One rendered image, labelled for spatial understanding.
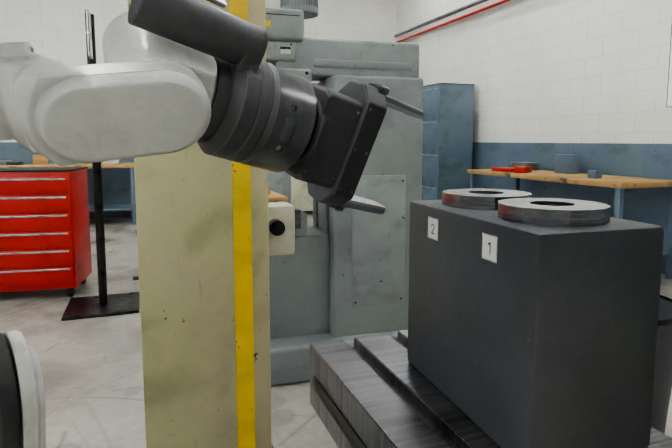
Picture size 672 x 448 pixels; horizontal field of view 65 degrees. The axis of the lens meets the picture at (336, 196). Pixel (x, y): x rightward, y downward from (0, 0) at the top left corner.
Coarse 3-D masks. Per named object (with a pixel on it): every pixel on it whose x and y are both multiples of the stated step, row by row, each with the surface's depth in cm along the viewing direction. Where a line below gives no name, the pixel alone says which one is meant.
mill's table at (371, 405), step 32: (320, 352) 63; (352, 352) 63; (384, 352) 63; (320, 384) 62; (352, 384) 55; (384, 384) 55; (416, 384) 55; (320, 416) 63; (352, 416) 53; (384, 416) 48; (416, 416) 48; (448, 416) 48
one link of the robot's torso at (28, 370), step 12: (12, 336) 49; (12, 348) 48; (24, 348) 48; (24, 360) 48; (36, 360) 50; (24, 372) 47; (36, 372) 49; (24, 384) 47; (36, 384) 48; (24, 396) 46; (36, 396) 47; (24, 408) 46; (36, 408) 47; (24, 420) 46; (36, 420) 47; (24, 432) 47; (36, 432) 48; (24, 444) 47; (36, 444) 48
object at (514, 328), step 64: (448, 192) 54; (512, 192) 54; (448, 256) 50; (512, 256) 41; (576, 256) 39; (640, 256) 41; (448, 320) 51; (512, 320) 41; (576, 320) 40; (640, 320) 42; (448, 384) 51; (512, 384) 41; (576, 384) 40; (640, 384) 42
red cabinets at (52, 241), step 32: (0, 192) 392; (32, 192) 396; (64, 192) 401; (0, 224) 394; (32, 224) 398; (64, 224) 403; (0, 256) 396; (32, 256) 401; (64, 256) 406; (0, 288) 399; (32, 288) 404
